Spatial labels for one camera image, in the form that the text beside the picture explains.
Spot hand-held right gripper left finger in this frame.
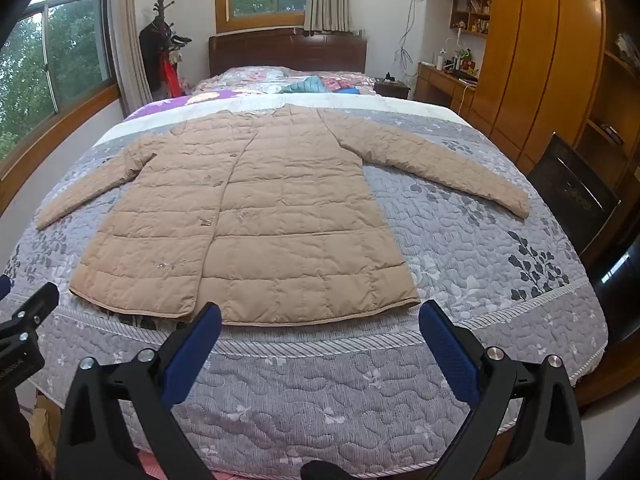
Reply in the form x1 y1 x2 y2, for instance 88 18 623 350
54 302 223 480

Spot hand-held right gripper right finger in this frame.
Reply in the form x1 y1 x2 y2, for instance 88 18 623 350
419 300 586 480

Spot beige quilted coat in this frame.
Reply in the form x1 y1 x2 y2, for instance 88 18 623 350
36 104 532 326

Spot grey floral bedspread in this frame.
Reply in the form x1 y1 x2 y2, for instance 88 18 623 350
0 95 608 478

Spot pink bed sheet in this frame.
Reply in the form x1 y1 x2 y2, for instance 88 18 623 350
132 452 173 480

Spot black chair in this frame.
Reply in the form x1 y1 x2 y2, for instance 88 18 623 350
527 132 622 257

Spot large side window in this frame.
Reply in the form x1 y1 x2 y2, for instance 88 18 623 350
0 0 122 181

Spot purple floral bed sheet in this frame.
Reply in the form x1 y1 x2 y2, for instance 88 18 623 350
124 87 283 122

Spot red hanging garment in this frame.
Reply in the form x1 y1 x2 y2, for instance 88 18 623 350
161 54 182 98

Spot black hanging garment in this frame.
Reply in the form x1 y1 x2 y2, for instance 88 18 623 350
138 22 168 102

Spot wooden desk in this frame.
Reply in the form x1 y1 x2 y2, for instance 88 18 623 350
415 61 482 117

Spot dark wooden nightstand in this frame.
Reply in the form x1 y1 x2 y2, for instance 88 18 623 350
373 79 412 101

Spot pink floral quilt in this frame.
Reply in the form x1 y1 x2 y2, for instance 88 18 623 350
192 65 377 97

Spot pale long curtain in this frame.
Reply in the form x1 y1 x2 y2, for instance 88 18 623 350
109 0 154 111

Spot blue garment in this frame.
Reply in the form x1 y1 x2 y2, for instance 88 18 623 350
279 76 361 96

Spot wooden wardrobe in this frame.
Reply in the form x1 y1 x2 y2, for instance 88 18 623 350
428 0 640 281

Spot dark wooden headboard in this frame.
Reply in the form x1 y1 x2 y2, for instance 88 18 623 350
208 28 368 78

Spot wooden coat rack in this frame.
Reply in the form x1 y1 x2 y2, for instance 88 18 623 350
150 0 193 53

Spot cluttered shelf items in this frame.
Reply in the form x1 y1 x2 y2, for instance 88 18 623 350
450 0 494 36

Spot hanging wall cables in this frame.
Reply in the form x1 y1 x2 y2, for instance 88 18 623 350
394 0 422 80

